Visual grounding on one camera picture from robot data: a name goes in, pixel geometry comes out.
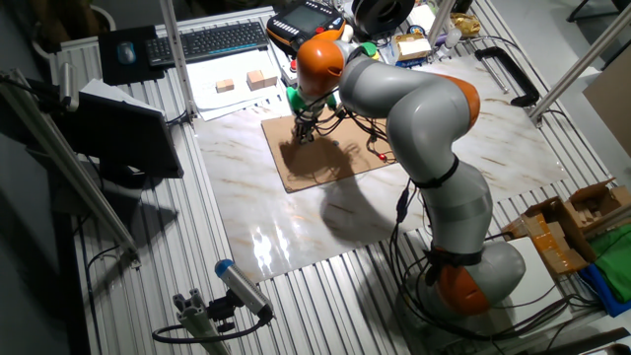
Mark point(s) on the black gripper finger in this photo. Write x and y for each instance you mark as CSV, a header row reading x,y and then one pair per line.
x,y
309,136
300,136

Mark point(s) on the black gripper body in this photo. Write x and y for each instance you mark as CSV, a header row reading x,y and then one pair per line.
x,y
305,120

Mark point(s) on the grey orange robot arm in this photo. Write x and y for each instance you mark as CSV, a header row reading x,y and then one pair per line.
x,y
424,113

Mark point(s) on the medium wooden block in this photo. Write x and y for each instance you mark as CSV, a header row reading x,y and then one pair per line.
x,y
225,85

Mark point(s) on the brown cardboard sheet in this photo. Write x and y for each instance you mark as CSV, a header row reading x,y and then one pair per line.
x,y
305,167

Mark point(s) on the red mushroom button white box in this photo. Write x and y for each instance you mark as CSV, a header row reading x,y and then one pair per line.
x,y
290,71

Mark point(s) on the large wooden cube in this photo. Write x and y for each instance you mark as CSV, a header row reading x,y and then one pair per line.
x,y
255,80
271,76

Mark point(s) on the white marble pattern sheet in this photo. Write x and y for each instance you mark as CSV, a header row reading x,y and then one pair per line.
x,y
296,222

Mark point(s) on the green button yellow box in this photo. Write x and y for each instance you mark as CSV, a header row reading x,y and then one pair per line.
x,y
369,48

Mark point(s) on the black orange teach pendant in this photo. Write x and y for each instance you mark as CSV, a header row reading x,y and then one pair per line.
x,y
301,20

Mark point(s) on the printed white paper sheets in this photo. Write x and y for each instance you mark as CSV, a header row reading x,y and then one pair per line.
x,y
222,64

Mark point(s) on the black computer keyboard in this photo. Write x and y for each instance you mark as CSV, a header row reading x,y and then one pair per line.
x,y
207,42

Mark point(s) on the small open cardboard box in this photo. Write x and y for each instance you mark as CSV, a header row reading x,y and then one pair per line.
x,y
413,47

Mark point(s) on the black filament spool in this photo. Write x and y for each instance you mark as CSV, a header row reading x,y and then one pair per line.
x,y
382,15

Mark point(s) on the white carton box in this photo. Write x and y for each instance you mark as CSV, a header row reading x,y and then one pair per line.
x,y
421,15

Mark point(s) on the white plastic bottle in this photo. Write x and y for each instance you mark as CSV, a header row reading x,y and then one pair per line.
x,y
451,38

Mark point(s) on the black computer monitor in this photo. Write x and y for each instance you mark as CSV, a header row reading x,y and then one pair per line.
x,y
123,138

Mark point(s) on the gold foil packet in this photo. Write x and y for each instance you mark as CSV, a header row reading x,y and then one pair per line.
x,y
466,23

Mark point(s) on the white paper behind monitor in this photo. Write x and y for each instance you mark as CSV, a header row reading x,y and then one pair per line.
x,y
113,96

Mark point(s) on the dark computer mouse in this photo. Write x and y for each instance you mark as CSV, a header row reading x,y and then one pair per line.
x,y
126,52

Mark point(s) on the black mouse pad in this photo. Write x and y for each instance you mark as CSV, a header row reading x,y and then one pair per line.
x,y
111,69

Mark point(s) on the brown taped cardboard box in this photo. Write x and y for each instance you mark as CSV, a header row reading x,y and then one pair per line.
x,y
552,241

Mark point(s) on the open cardboard box wooden pieces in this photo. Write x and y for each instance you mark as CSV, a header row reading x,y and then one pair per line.
x,y
596,202

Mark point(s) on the brown cardboard panel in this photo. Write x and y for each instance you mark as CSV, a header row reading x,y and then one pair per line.
x,y
613,113

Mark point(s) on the green cloth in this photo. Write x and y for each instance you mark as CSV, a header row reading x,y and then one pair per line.
x,y
616,261

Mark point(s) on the blue fabric bag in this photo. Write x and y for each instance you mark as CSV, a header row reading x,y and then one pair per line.
x,y
601,296

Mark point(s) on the upright aluminium post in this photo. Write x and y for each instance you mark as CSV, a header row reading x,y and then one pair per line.
x,y
177,59

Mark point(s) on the silver depth camera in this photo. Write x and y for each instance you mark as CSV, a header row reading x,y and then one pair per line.
x,y
244,288

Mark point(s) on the thin aluminium post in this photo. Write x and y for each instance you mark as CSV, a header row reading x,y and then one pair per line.
x,y
441,20

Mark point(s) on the aluminium camera mount profile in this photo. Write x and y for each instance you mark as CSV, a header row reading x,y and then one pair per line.
x,y
197,320

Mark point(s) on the silver cylindrical camera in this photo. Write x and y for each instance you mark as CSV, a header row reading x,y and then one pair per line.
x,y
69,86

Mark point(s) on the aluminium frame strut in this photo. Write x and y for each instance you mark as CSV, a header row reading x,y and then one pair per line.
x,y
64,163

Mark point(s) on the slanted aluminium post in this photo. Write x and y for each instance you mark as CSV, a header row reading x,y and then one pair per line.
x,y
581,61

